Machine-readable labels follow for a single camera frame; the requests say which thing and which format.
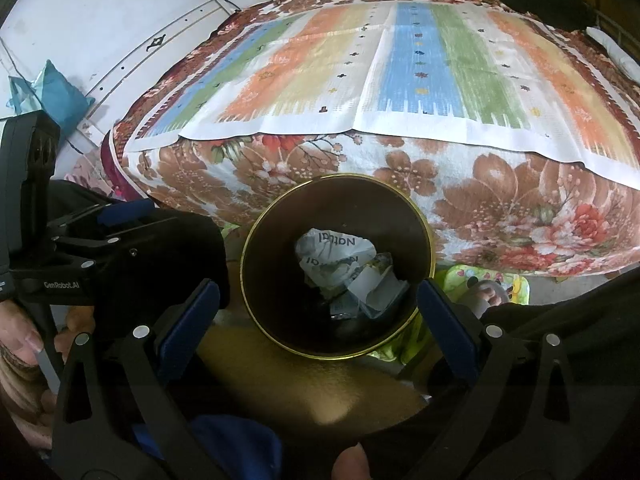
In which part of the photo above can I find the dark blue cloth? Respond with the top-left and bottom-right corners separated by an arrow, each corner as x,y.
132,412 -> 286,480

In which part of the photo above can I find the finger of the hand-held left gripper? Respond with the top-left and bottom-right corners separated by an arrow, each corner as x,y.
52,225 -> 171,271
50,198 -> 156,233

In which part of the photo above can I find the floral brown blanket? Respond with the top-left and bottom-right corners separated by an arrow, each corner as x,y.
100,0 -> 640,278

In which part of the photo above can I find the person's right hand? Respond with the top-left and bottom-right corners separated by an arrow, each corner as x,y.
334,442 -> 371,480

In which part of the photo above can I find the striped colourful mat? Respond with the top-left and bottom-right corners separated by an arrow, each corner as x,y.
122,0 -> 640,186

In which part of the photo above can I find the green floral floor mat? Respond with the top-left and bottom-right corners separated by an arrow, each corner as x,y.
370,264 -> 532,368

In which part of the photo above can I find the round gold metal bin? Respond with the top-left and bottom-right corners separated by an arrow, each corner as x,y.
192,174 -> 436,433

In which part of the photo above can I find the metal bed rail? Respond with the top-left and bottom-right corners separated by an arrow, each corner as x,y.
595,10 -> 640,56

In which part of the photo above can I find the black cloth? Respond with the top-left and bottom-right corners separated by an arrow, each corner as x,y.
507,0 -> 598,31

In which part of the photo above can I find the small white packet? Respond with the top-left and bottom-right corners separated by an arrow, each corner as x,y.
347,266 -> 408,311

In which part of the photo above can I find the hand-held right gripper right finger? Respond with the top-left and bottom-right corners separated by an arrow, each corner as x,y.
410,277 -> 586,480

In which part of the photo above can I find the teal cloth bag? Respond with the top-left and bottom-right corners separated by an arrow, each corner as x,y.
7,59 -> 96,133

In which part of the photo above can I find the person's foot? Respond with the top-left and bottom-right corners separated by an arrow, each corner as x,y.
457,280 -> 516,318

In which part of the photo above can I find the white pillow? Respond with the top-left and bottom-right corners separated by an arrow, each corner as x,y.
586,26 -> 640,81

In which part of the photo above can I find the white bed headboard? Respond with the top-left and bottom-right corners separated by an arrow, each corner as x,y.
75,0 -> 241,126

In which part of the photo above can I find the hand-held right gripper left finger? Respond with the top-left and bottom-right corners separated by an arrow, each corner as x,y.
52,279 -> 236,480

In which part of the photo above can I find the white printed plastic bag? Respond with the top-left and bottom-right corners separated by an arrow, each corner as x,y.
295,228 -> 377,288

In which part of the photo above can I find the person's left hand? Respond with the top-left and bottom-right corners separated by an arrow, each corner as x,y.
0,297 -> 96,453

